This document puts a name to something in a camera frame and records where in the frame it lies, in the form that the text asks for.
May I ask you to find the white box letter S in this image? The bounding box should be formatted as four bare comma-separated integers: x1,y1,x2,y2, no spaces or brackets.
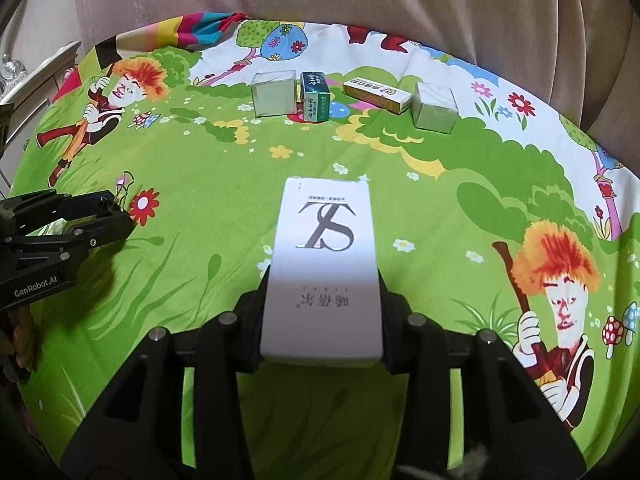
260,178,383,367

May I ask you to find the small silver white box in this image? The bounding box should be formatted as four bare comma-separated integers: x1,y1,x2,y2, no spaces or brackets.
250,70,297,117

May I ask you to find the green medicine box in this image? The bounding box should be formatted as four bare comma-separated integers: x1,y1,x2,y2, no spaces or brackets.
300,72,331,122

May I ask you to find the kraft orange box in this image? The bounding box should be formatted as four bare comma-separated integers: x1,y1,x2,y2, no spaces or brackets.
343,77,412,115

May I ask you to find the small silver cube box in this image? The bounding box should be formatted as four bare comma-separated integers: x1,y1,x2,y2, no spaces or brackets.
411,82,459,134

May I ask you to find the right hand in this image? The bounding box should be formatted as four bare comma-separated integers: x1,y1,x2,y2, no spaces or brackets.
1,304,36,372

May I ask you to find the cream cabinet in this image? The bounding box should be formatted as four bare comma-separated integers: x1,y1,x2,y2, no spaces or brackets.
1,41,81,198

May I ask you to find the colourful cartoon tablecloth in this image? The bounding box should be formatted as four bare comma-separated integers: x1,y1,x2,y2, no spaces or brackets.
12,20,639,465

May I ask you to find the beige curtain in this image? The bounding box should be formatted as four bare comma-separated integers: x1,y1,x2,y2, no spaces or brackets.
75,0,639,168

